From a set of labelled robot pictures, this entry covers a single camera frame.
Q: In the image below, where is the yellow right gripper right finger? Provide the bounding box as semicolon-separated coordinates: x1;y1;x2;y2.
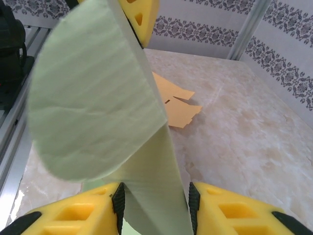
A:
188;181;313;235

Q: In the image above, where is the aluminium mounting rail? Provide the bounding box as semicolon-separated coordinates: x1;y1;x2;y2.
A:
0;24;53;204

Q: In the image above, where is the orange paper box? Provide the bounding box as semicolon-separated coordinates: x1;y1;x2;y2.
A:
151;71;203;129

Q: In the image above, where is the aluminium frame post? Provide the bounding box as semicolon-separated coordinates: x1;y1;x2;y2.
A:
227;0;272;61

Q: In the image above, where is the green paper box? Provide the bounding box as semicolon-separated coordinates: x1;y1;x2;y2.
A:
28;0;194;235

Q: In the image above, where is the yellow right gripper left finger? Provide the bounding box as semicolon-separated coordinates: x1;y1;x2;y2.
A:
9;181;127;235

